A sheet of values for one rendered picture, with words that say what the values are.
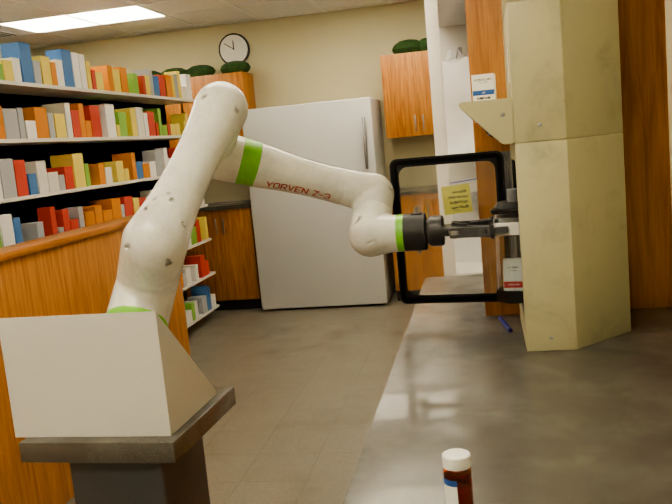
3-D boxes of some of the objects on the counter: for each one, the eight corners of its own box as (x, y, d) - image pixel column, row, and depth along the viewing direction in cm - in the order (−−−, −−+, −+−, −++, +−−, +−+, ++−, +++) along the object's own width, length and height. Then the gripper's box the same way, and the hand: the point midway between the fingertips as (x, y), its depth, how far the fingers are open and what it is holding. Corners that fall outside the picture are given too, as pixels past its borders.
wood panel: (672, 304, 209) (653, -260, 190) (674, 306, 206) (656, -266, 187) (485, 313, 219) (449, -224, 199) (485, 315, 216) (449, -229, 196)
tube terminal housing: (618, 313, 205) (605, 10, 194) (643, 347, 173) (629, -13, 163) (520, 318, 209) (502, 22, 199) (527, 351, 178) (506, 2, 167)
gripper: (423, 221, 182) (524, 214, 177) (430, 211, 203) (521, 205, 198) (425, 253, 183) (525, 247, 178) (432, 239, 204) (522, 234, 199)
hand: (512, 225), depth 188 cm, fingers closed on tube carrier, 9 cm apart
